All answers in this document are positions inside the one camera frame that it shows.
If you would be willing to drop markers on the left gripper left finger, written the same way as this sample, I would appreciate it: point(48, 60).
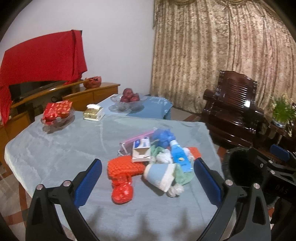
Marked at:
point(43, 222)

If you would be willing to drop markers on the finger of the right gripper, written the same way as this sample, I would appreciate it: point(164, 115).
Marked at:
point(280, 153)

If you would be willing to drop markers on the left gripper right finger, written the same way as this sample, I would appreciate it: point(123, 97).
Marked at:
point(247, 203)

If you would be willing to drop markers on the red plastic bag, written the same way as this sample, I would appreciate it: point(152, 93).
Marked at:
point(122, 189)

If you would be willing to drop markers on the orange foam net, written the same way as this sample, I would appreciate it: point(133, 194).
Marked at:
point(192, 153)
point(124, 165)

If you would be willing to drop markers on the blue lotion tube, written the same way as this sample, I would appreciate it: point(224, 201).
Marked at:
point(179, 157)

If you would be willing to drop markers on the green rubber glove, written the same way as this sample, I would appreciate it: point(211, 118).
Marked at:
point(180, 177)

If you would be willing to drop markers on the white tissue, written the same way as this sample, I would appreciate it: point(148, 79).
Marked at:
point(164, 157)

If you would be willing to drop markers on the blue paper cup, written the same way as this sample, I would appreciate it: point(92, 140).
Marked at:
point(160, 175)

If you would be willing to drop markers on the white blue medicine box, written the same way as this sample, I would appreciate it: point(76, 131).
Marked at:
point(141, 150)

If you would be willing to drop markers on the dark wooden side table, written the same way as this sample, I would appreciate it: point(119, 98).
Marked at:
point(283, 137)

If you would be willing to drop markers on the potted green plant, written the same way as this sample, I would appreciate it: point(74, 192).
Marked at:
point(283, 110)

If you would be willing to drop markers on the grey blanket table cover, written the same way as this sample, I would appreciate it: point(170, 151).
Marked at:
point(36, 157)

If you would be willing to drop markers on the dark wooden armchair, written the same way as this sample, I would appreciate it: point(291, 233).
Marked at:
point(231, 114)

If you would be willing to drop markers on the glass snack dish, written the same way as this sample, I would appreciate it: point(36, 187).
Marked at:
point(59, 122)

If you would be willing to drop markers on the red snack packet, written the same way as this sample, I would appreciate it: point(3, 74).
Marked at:
point(57, 110)

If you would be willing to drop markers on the blue plastic glove wad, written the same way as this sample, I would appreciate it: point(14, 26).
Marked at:
point(162, 138)

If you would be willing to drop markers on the gold white tissue box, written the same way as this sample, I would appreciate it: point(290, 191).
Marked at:
point(94, 112)

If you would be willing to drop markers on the wooden TV cabinet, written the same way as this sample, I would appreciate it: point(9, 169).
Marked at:
point(24, 112)

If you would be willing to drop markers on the blue tablecloth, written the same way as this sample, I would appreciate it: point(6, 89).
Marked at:
point(153, 107)

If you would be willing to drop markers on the television under cloth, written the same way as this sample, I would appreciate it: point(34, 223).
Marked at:
point(23, 90)

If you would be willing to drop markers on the glass fruit bowl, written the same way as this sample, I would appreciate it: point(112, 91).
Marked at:
point(119, 107)

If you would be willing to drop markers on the red apples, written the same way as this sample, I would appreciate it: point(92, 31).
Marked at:
point(129, 96)

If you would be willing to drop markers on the beige patterned curtain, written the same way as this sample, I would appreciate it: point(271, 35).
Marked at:
point(194, 40)

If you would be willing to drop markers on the red cloth cover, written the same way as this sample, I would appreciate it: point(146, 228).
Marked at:
point(53, 57)

